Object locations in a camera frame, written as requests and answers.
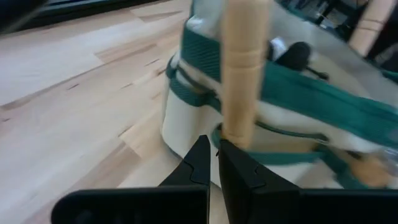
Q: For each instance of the beige green gardening tool bag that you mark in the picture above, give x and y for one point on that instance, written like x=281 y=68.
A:
x=311 y=102

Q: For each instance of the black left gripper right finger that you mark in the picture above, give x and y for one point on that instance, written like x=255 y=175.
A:
x=248 y=189

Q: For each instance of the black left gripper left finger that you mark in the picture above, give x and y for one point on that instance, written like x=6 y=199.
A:
x=196 y=171

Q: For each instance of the black table edge rail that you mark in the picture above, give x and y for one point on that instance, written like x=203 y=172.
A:
x=93 y=9

